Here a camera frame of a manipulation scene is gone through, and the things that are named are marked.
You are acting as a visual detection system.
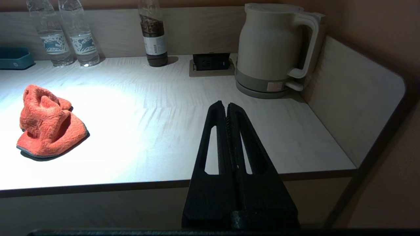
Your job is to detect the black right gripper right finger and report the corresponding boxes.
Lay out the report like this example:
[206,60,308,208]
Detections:
[226,103,299,229]

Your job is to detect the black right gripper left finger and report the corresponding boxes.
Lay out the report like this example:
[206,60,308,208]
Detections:
[182,101,238,229]

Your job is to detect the orange microfibre cloth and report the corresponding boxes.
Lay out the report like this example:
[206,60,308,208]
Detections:
[16,85,88,158]

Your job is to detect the grey kettle base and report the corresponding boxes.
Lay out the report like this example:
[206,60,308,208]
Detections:
[235,66,304,99]

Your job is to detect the black recessed power socket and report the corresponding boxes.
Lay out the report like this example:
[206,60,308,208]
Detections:
[189,52,235,77]

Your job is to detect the cream electric kettle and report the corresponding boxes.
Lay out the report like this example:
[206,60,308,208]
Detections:
[236,3,326,91]

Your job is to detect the light wood desk surround panel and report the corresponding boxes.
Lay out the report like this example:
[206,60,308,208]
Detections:
[0,7,407,226]

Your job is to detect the dark drink bottle white label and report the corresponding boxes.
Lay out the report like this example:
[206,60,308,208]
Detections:
[138,0,168,67]

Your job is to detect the clear water bottle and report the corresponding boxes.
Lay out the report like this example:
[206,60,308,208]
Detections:
[58,0,100,67]
[27,0,74,68]

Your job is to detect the small blue tray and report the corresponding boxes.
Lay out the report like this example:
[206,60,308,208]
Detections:
[0,48,35,70]

